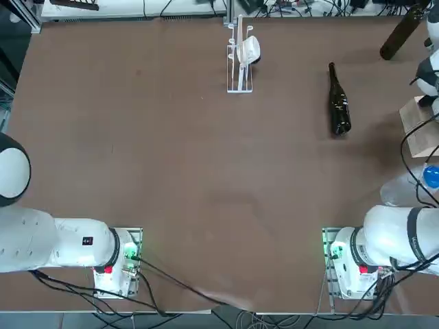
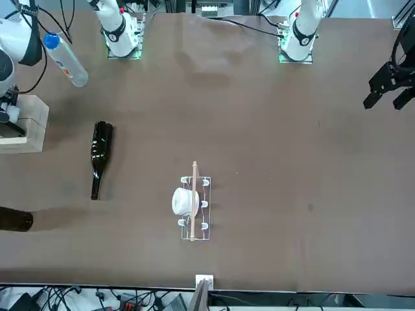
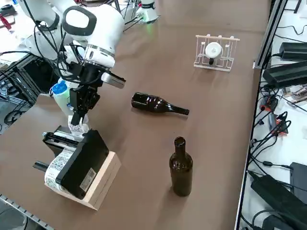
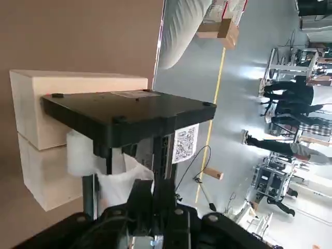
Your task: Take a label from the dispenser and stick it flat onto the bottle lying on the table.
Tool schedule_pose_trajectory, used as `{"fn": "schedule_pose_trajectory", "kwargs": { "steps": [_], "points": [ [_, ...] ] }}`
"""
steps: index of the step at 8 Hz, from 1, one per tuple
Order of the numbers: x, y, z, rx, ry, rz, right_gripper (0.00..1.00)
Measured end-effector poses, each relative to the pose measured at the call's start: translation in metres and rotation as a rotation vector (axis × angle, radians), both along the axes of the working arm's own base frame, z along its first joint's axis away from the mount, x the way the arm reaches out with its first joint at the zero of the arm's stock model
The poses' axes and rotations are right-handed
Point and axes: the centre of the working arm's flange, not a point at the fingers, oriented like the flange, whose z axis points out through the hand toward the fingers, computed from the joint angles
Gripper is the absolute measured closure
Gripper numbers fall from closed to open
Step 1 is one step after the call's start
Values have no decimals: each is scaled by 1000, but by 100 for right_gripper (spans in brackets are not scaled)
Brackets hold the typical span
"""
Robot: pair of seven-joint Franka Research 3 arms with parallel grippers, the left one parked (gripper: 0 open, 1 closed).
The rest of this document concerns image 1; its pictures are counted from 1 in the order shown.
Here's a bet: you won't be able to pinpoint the black ribbed power adapter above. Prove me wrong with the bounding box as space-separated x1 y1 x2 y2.
238 0 268 14
49 0 100 11

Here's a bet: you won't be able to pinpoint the black glass wine bottle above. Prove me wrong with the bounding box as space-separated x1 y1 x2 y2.
328 61 353 136

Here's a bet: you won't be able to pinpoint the clear plastic bottle blue cap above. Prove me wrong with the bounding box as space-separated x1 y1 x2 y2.
380 162 439 208

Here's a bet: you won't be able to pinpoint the white wire cup rack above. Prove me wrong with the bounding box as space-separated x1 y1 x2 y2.
226 14 261 94

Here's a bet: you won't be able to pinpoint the brown glass wine bottle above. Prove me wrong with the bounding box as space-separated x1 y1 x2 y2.
379 5 426 61

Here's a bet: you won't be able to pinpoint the light wooden box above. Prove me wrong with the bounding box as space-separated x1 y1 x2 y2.
399 95 439 159

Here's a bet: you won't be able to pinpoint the white cup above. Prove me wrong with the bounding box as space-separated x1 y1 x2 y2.
236 36 261 66

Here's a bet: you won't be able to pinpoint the tangled black cables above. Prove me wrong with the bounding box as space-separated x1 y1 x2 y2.
267 0 378 18

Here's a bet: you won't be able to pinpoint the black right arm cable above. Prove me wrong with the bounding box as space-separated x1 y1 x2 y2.
399 114 439 206

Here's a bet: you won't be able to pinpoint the aluminium camera post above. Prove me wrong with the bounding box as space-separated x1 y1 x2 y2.
223 0 238 28

